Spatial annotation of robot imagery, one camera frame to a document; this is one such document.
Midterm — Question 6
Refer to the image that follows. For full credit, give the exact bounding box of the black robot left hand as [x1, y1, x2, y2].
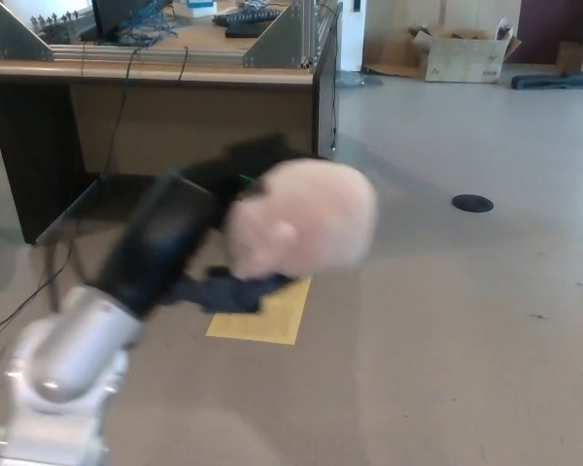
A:
[89, 133, 329, 321]

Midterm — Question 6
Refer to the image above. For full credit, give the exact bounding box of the pink plush dumpling toy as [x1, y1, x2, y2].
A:
[223, 157, 380, 283]

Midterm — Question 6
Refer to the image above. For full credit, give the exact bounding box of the wooden desk with black sides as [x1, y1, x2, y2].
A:
[0, 0, 345, 247]

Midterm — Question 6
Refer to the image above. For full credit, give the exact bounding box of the yellow floor sheet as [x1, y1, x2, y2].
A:
[205, 277, 313, 346]

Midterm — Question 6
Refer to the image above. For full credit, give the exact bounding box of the black flat pad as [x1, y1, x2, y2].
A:
[224, 19, 268, 39]

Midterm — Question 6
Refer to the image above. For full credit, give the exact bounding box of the black monitor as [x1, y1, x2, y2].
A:
[80, 0, 152, 41]

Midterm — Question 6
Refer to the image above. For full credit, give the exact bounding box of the black keyboard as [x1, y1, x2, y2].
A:
[212, 9, 278, 26]

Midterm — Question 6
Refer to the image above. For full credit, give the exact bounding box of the clear plastic bag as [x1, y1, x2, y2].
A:
[339, 72, 385, 89]

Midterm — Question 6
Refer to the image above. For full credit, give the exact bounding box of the flat cardboard piece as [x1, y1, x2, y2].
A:
[363, 32, 429, 79]

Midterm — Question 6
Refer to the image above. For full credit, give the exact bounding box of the black round floor cover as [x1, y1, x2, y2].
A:
[451, 193, 496, 213]

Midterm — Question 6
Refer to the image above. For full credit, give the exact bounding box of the open cardboard box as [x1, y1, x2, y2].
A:
[407, 21, 523, 84]

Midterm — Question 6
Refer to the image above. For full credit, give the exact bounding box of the black foam tray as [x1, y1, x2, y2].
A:
[510, 70, 583, 91]

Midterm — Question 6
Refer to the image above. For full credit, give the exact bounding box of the small cardboard box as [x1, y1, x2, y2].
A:
[557, 31, 583, 75]

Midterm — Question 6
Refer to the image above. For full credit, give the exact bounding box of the long black power cable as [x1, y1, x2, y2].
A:
[0, 46, 145, 339]

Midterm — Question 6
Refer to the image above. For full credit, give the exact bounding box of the blue cable bundle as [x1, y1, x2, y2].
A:
[119, 0, 179, 46]

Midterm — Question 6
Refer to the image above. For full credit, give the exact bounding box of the aluminium extrusion frame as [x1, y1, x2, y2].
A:
[0, 0, 344, 69]

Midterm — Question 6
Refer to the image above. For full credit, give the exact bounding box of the thin black hanging cable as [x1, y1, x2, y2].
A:
[328, 28, 340, 150]

